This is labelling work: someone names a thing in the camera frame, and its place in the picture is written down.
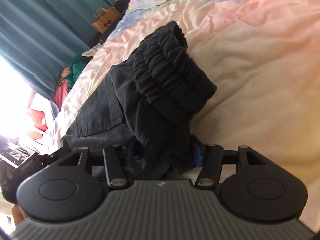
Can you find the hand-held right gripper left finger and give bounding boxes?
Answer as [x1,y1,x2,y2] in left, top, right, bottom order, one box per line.
[50,144,128,188]

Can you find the bed with pastel sheet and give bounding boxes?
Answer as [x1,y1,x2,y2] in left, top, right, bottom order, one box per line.
[47,0,320,240]

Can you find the person's left hand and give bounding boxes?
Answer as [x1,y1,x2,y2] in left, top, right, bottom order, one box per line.
[11,204,25,232]

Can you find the green cloth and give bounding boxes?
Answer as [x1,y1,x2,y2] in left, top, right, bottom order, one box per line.
[69,54,88,86]

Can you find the black armchair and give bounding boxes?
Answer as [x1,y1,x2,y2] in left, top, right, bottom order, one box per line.
[89,0,135,48]

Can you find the red garment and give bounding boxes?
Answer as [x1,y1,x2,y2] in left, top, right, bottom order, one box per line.
[26,109,48,132]

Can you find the blue curtain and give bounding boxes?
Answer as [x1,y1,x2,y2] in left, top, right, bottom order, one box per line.
[0,0,117,101]

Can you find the black pants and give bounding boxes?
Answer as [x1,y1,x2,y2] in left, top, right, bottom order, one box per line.
[61,21,218,181]

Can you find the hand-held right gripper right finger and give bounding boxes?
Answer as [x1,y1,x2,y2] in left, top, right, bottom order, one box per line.
[191,141,272,190]

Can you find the tan cloth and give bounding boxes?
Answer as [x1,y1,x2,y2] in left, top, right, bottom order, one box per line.
[58,66,72,85]

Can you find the pink cloth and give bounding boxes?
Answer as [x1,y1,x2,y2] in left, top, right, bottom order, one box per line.
[54,81,71,111]

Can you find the brown paper bag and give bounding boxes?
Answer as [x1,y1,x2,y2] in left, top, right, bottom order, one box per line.
[92,7,120,34]

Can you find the white cloth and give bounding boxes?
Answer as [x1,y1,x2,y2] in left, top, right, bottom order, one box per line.
[82,44,102,57]

